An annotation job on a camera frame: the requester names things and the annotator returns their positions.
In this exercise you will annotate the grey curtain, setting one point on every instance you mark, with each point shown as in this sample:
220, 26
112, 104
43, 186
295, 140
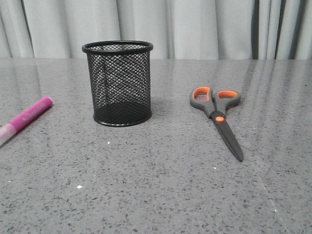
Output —
178, 29

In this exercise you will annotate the black mesh pen holder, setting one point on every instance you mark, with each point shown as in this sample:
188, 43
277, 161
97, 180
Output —
120, 79

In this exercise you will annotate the pink marker pen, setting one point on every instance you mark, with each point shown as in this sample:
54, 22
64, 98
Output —
19, 122

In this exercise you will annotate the grey orange scissors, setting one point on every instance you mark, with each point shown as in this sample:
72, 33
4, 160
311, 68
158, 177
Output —
215, 105

